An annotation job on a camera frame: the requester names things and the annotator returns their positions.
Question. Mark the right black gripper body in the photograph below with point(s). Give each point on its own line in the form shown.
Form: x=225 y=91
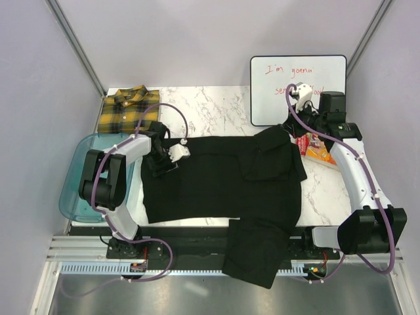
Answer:
x=305 y=117

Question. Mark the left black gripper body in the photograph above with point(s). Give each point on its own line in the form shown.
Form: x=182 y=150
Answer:
x=157 y=161

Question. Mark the black long sleeve shirt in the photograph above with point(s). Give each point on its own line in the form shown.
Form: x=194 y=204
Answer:
x=254 y=181

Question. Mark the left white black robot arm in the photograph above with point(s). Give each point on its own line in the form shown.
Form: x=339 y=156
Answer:
x=103 y=181

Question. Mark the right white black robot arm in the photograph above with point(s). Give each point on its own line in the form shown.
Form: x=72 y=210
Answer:
x=374 y=225

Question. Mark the Roald Dahl paperback book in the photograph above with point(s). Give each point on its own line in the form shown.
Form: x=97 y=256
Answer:
x=312 y=148

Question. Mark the white dry-erase board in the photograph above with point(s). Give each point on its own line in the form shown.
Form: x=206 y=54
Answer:
x=270 y=76

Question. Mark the yellow plaid folded shirt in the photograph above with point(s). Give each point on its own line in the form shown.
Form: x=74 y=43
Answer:
x=122 y=110

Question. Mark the teal transparent plastic bin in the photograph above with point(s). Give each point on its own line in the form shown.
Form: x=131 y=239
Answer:
x=70 y=204

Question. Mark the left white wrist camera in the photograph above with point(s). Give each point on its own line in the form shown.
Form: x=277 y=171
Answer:
x=178 y=152

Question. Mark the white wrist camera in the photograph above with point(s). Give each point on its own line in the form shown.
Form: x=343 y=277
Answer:
x=302 y=93
x=178 y=152

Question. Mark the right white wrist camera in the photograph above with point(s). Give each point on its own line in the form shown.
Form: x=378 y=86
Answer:
x=302 y=93

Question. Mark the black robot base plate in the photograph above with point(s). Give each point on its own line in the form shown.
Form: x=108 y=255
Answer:
x=118 y=249

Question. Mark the aluminium frame rail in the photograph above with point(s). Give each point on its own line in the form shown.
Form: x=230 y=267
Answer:
x=91 y=249

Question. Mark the white slotted cable duct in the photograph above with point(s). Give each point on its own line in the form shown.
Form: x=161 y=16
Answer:
x=127 y=269

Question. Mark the right aluminium corner post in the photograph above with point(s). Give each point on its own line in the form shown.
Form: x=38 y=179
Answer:
x=368 y=35

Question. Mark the aluminium corner post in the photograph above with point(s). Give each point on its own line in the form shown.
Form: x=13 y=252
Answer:
x=368 y=35
x=75 y=44

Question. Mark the left aluminium corner post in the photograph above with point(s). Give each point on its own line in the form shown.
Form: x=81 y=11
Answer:
x=75 y=44

